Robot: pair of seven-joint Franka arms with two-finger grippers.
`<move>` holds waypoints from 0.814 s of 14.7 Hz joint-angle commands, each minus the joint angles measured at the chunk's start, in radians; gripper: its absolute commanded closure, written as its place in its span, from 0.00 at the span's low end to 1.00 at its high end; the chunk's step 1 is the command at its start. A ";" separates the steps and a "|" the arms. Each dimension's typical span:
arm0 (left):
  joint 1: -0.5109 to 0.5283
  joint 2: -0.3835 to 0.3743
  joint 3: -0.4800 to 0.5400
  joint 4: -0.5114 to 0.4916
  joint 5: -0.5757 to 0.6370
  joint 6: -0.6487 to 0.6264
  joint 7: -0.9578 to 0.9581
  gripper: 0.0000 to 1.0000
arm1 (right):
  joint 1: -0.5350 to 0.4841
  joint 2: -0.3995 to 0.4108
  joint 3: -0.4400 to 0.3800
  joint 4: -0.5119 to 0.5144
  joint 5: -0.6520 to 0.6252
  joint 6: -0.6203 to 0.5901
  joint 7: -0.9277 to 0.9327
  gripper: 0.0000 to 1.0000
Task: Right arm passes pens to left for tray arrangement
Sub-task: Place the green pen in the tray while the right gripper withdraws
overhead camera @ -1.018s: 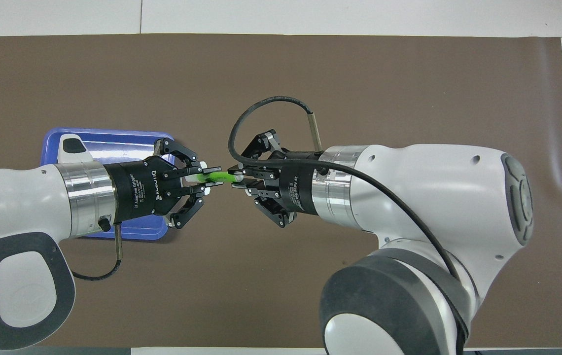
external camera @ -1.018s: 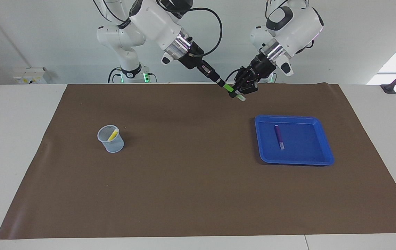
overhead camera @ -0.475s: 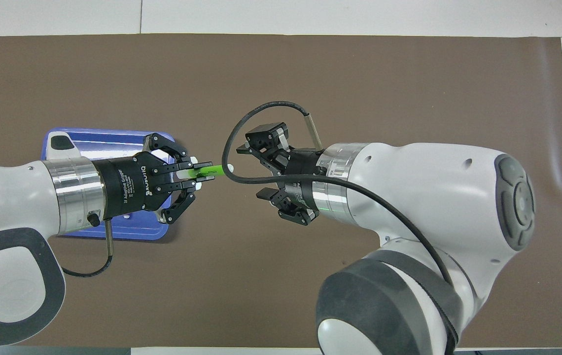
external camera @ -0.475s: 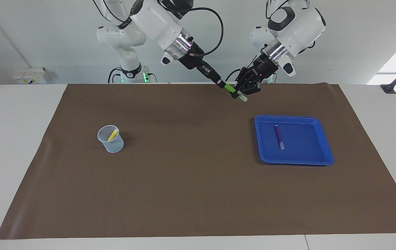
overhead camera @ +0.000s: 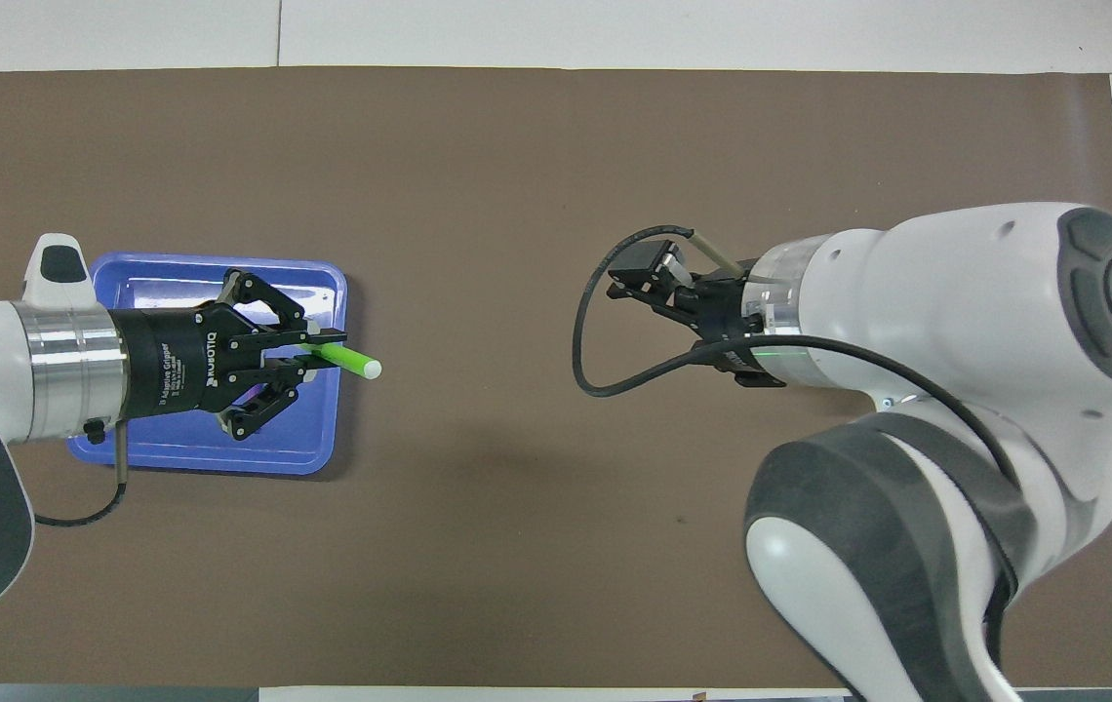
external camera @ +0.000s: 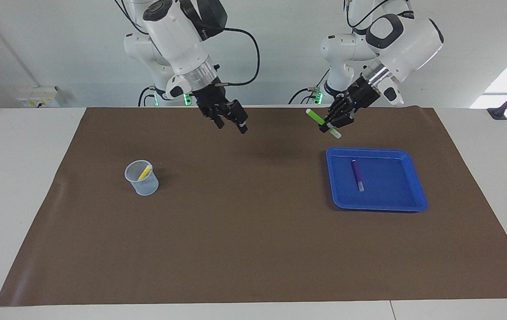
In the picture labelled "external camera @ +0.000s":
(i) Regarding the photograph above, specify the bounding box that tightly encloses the green marker pen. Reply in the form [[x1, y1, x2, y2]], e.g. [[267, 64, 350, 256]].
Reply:
[[306, 109, 342, 139]]

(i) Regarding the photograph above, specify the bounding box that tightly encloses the brown paper table mat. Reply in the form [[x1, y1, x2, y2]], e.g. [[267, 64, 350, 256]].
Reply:
[[0, 106, 507, 307]]

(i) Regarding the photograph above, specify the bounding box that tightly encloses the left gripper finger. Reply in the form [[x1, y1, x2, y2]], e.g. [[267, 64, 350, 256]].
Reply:
[[319, 109, 355, 134], [325, 93, 352, 126]]

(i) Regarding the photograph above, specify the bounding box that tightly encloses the black left base cable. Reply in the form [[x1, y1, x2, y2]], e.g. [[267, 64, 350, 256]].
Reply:
[[288, 67, 330, 105]]

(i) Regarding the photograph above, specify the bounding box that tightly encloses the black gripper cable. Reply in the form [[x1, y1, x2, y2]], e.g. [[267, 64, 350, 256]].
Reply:
[[345, 0, 390, 29], [191, 0, 261, 88]]

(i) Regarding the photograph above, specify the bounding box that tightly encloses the translucent mesh pen cup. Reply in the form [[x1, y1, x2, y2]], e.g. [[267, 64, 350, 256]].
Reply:
[[125, 160, 159, 196]]

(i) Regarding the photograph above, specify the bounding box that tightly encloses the blue plastic tray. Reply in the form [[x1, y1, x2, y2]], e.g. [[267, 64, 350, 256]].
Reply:
[[326, 147, 428, 212]]

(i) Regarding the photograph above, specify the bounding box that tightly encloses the white wall power socket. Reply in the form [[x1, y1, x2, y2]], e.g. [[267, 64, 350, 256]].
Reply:
[[17, 87, 64, 108]]

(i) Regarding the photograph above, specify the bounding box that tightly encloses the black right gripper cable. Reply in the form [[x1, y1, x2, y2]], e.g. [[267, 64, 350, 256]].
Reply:
[[191, 0, 261, 88]]

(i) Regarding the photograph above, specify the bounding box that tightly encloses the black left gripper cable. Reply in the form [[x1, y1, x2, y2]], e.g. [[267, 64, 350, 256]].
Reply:
[[345, 0, 390, 29]]

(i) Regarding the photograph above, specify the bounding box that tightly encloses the purple marker pen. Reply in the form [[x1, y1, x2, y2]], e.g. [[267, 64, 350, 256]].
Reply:
[[351, 160, 365, 192]]

